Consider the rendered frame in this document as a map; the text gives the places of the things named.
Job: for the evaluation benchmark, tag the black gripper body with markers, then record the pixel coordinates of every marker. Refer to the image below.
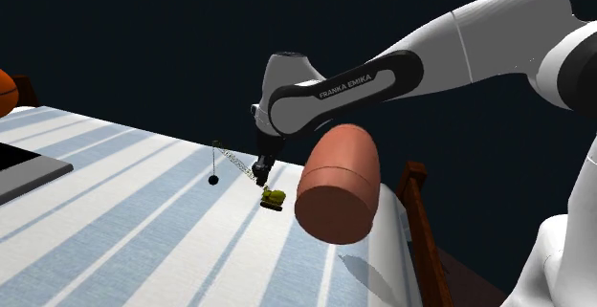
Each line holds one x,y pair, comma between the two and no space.
269,146

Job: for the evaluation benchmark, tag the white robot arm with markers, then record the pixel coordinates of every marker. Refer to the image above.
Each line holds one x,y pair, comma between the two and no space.
494,35

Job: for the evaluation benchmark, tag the yellow toy wrecking-ball crane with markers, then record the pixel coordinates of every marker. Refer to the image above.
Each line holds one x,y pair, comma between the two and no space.
274,198

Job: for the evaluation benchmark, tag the terracotta barrel-shaped cylinder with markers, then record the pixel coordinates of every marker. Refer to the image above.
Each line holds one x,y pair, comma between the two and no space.
336,189

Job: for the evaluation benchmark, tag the bed with blue-striped cover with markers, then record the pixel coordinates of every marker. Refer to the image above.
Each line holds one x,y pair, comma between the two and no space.
140,231

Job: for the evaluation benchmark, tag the grey and black flat slab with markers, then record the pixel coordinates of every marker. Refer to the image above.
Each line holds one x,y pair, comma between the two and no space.
32,171

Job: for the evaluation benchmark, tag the orange basketball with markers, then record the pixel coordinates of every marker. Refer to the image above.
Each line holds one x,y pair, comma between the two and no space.
6,92

